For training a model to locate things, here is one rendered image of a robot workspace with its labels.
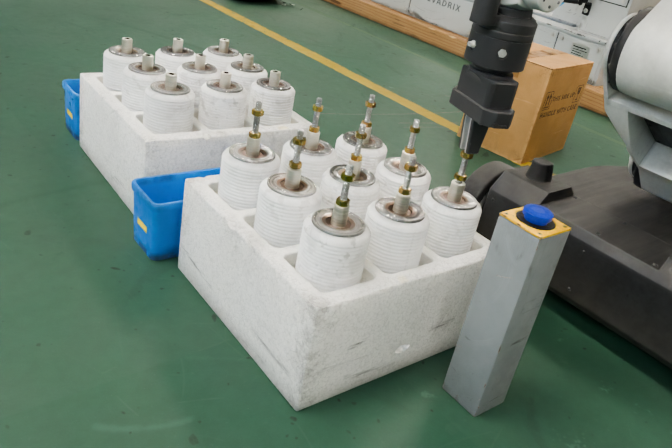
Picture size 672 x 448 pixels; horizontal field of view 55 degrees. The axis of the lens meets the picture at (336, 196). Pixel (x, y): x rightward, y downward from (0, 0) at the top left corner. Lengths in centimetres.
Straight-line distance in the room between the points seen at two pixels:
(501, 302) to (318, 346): 26
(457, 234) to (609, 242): 32
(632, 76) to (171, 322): 83
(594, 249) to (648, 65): 33
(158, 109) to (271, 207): 42
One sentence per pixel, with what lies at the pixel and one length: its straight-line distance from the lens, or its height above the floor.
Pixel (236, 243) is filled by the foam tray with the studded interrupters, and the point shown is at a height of 16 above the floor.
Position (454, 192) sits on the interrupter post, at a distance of 104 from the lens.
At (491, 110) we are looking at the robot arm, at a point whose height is 42.
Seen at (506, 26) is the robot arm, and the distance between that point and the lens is 94.
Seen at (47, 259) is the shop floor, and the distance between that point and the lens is 123.
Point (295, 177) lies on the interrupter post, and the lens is 96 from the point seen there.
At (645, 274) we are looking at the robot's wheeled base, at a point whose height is 18.
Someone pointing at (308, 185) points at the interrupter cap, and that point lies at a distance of 98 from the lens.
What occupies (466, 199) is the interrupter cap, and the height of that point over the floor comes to 25.
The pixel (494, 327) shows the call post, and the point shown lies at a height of 16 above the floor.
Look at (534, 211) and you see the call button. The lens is 90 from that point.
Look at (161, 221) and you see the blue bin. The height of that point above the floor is 8.
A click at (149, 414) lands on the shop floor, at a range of 94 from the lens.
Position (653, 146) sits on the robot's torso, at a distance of 139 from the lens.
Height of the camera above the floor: 68
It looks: 26 degrees down
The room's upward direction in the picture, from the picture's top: 11 degrees clockwise
